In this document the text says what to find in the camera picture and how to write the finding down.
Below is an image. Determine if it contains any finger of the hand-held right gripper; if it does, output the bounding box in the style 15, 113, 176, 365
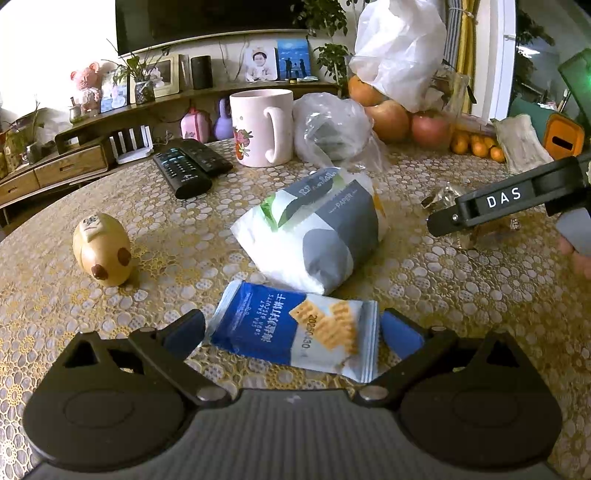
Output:
427, 205, 465, 239

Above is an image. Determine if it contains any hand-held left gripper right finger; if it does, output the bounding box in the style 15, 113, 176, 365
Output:
353, 310, 534, 409

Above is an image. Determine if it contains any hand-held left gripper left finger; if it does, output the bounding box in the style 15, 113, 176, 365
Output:
61, 310, 232, 409

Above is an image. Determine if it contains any clear wrapper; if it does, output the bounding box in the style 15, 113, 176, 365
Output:
421, 181, 462, 209

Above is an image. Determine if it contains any blue cracker packet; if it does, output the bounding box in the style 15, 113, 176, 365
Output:
198, 279, 382, 384

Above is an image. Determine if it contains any patterned round desktop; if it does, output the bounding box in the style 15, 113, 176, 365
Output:
0, 137, 591, 467

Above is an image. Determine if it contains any person's right hand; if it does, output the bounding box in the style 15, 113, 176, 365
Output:
557, 236, 591, 274

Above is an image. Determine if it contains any crumpled grey plastic bag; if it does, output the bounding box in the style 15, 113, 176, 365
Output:
493, 114, 555, 174

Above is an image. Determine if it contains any orange teal desk organizer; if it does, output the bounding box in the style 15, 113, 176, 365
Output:
508, 99, 583, 161

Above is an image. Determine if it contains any red apple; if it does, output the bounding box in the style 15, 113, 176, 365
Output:
410, 110, 451, 148

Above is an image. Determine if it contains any wooden pig figurine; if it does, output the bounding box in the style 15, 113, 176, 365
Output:
72, 212, 134, 287

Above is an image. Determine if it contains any large orange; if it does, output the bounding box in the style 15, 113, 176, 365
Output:
365, 99, 411, 142

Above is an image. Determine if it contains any white grey tissue pack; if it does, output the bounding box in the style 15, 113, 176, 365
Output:
230, 167, 380, 296

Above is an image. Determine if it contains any clear plastic bag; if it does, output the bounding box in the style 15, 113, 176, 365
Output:
292, 92, 389, 174

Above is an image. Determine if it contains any yellow curtain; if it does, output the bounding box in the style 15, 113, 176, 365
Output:
455, 0, 479, 114

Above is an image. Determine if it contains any small orange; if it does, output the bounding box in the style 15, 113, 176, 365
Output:
347, 76, 386, 106

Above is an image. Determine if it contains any black remote control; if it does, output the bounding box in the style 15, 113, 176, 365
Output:
180, 139, 234, 176
152, 147, 213, 200

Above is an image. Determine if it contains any grey curtain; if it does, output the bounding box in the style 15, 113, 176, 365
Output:
445, 0, 465, 75

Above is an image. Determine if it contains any white plastic bag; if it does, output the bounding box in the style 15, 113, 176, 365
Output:
348, 0, 448, 114

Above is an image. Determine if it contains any white router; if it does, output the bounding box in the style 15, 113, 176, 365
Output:
110, 124, 155, 164

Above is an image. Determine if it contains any green leafy tree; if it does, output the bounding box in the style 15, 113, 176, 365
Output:
291, 0, 365, 97

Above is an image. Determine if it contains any wooden TV cabinet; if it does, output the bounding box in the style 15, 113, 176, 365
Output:
0, 80, 342, 208

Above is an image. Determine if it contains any pink toy case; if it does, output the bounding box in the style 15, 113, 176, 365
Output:
180, 108, 213, 144

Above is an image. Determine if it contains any purple toy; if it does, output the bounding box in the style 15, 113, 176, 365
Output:
212, 99, 236, 140

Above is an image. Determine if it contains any pink mug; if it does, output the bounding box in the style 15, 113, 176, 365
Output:
229, 89, 295, 168

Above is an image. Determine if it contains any blue landscape photo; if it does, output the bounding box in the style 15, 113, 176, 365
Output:
277, 39, 312, 80

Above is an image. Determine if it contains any potted plant in glass vase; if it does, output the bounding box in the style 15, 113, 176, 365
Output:
104, 39, 171, 104

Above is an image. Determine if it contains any baby portrait photo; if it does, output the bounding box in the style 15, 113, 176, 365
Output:
245, 46, 279, 83

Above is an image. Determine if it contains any black speaker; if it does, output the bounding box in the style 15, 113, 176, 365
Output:
190, 55, 214, 90

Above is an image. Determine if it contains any pink plush bear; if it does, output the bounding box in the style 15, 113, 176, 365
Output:
70, 62, 103, 112

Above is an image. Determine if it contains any black television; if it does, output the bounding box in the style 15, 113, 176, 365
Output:
115, 0, 345, 56

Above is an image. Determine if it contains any small blue photo frame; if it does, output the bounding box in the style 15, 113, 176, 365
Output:
99, 74, 130, 114

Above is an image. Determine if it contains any wooden photo frame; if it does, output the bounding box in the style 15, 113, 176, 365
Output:
143, 54, 181, 97

